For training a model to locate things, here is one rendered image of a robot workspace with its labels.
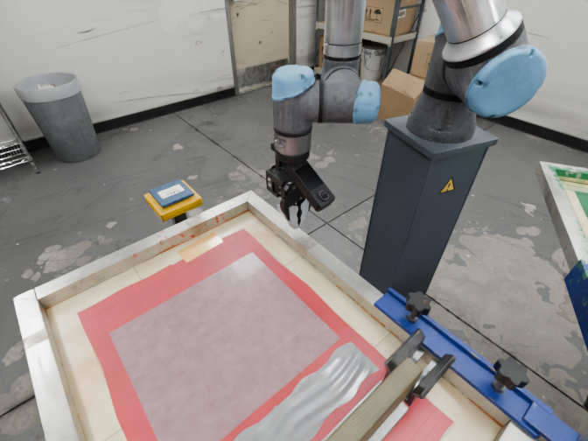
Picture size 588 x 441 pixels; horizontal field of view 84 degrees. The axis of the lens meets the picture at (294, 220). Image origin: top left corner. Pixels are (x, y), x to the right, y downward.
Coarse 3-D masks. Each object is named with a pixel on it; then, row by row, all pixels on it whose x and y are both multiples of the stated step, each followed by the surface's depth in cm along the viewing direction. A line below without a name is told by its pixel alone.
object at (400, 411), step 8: (376, 384) 53; (368, 392) 52; (360, 400) 51; (400, 408) 50; (408, 408) 50; (392, 416) 50; (400, 416) 50; (384, 424) 49; (392, 424) 49; (376, 432) 48; (384, 432) 48; (368, 440) 47; (376, 440) 47
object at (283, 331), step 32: (224, 256) 80; (256, 256) 80; (192, 288) 73; (224, 288) 73; (256, 288) 73; (288, 288) 73; (224, 320) 66; (256, 320) 66; (288, 320) 66; (320, 320) 66; (256, 352) 61; (288, 352) 61; (320, 352) 61; (288, 384) 57; (416, 416) 53
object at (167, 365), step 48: (144, 288) 73; (96, 336) 64; (144, 336) 64; (192, 336) 64; (144, 384) 57; (192, 384) 57; (240, 384) 57; (144, 432) 51; (192, 432) 51; (240, 432) 51
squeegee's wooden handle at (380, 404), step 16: (400, 368) 49; (416, 368) 49; (384, 384) 47; (400, 384) 47; (368, 400) 45; (384, 400) 45; (400, 400) 48; (352, 416) 44; (368, 416) 44; (384, 416) 46; (336, 432) 42; (352, 432) 42; (368, 432) 43
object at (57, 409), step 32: (192, 224) 84; (288, 224) 84; (128, 256) 75; (320, 256) 75; (64, 288) 69; (352, 288) 68; (32, 320) 63; (384, 320) 64; (32, 352) 58; (32, 384) 54; (64, 384) 55; (64, 416) 50
